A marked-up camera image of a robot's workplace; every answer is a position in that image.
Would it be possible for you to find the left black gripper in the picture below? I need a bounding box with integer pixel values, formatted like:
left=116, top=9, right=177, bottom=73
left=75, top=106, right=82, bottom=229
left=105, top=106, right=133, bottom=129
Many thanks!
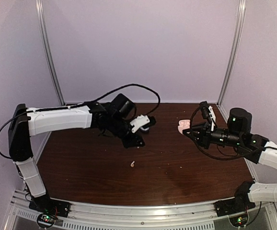
left=108, top=115, right=146, bottom=149

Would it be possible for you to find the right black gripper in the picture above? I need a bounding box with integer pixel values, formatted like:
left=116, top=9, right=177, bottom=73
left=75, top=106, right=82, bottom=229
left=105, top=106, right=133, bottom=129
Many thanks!
left=183, top=121, right=242, bottom=150

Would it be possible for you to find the pink round charging case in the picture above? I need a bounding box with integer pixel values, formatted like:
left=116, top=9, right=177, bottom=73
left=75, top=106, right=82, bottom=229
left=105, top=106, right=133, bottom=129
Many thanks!
left=177, top=119, right=190, bottom=134

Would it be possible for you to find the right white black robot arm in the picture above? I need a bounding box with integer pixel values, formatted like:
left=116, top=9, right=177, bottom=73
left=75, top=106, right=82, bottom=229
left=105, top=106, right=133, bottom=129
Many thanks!
left=178, top=103, right=277, bottom=212

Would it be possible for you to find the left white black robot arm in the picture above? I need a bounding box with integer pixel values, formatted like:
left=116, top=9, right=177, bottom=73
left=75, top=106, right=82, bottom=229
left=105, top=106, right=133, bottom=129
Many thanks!
left=8, top=93, right=151, bottom=213

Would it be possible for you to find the right black braided cable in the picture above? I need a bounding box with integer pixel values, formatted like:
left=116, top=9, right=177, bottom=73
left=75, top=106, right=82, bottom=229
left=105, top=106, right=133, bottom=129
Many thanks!
left=189, top=105, right=247, bottom=161

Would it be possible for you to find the black braided cable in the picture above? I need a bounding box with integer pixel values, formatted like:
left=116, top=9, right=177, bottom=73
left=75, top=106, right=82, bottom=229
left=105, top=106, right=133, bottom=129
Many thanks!
left=189, top=105, right=247, bottom=161
left=0, top=83, right=161, bottom=159

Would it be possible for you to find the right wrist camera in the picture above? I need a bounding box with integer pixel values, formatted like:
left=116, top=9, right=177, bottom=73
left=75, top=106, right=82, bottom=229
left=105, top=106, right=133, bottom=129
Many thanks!
left=199, top=101, right=217, bottom=131

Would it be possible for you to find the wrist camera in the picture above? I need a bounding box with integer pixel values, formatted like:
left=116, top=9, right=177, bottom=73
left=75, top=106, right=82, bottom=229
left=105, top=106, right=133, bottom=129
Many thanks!
left=130, top=115, right=156, bottom=133
left=199, top=101, right=217, bottom=131

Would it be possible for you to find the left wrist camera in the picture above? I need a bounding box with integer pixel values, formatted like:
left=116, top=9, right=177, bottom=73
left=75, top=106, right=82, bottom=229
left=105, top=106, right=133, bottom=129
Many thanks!
left=130, top=115, right=156, bottom=133

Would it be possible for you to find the left black braided cable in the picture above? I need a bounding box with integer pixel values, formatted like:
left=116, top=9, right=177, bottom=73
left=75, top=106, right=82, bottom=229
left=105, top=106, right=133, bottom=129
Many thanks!
left=0, top=83, right=161, bottom=159

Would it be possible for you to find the right aluminium frame post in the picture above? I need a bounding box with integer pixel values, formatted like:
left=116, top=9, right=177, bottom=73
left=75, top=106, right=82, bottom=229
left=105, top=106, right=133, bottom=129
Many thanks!
left=217, top=0, right=246, bottom=107

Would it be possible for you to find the aluminium frame post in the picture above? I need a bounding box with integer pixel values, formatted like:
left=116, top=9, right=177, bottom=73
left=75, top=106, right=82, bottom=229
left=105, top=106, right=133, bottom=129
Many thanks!
left=35, top=0, right=65, bottom=105
left=217, top=0, right=246, bottom=107

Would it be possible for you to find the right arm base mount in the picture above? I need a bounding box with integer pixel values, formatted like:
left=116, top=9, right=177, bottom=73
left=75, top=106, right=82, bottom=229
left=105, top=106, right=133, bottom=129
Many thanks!
left=214, top=198, right=256, bottom=229

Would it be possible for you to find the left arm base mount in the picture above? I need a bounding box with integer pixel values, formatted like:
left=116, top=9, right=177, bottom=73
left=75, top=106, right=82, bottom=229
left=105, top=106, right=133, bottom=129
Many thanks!
left=29, top=199, right=70, bottom=229

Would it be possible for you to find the left aluminium frame post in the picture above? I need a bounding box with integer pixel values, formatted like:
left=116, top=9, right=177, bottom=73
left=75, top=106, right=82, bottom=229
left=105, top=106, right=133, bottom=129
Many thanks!
left=35, top=0, right=65, bottom=105

